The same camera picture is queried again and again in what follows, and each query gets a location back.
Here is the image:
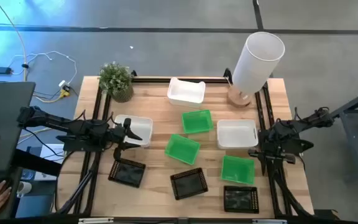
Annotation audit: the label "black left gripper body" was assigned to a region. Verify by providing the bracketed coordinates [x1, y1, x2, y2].
[104, 117, 133, 150]

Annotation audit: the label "white paper booklet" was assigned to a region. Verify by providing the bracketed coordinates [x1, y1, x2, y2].
[34, 143, 65, 181]

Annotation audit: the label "black desk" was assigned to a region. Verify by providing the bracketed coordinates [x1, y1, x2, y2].
[0, 81, 37, 220]

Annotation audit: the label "black aluminium table frame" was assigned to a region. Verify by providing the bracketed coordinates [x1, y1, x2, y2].
[54, 67, 315, 218]

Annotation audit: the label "thin white floor cable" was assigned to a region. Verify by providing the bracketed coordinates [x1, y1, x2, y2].
[9, 50, 78, 90]

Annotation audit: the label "black computer mouse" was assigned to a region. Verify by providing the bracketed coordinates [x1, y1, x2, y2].
[0, 176, 14, 189]

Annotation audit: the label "white plastic basket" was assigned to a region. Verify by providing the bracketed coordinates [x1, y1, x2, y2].
[113, 114, 154, 148]
[216, 119, 259, 150]
[167, 77, 206, 109]

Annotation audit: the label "potted plant in ribbed pot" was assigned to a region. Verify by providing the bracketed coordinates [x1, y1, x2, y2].
[98, 61, 135, 104]

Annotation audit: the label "yellow plug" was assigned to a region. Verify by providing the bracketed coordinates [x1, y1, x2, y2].
[57, 88, 71, 100]

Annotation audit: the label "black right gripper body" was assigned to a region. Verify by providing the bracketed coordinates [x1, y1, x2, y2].
[247, 148, 297, 165]

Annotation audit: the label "green plastic basket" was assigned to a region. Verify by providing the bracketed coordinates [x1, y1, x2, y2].
[221, 155, 256, 185]
[164, 133, 201, 166]
[181, 109, 214, 135]

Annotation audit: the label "dark metal side table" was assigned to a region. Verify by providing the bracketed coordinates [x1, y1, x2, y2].
[323, 84, 358, 183]

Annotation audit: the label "silver mounting bracket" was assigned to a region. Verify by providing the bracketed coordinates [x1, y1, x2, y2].
[78, 217, 114, 224]
[252, 218, 288, 224]

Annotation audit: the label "black plastic basket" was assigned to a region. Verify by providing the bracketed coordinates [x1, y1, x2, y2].
[108, 157, 147, 189]
[223, 185, 260, 214]
[170, 167, 209, 201]

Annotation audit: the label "white lamp with wooden base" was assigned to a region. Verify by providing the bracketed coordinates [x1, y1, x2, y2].
[227, 30, 286, 108]

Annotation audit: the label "cream yellow cable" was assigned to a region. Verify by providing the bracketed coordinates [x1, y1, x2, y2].
[0, 0, 28, 82]

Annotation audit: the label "white mug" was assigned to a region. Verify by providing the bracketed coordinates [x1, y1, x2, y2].
[16, 180, 33, 198]

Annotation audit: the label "black desk support bar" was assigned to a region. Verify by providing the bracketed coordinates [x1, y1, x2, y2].
[11, 148, 62, 177]

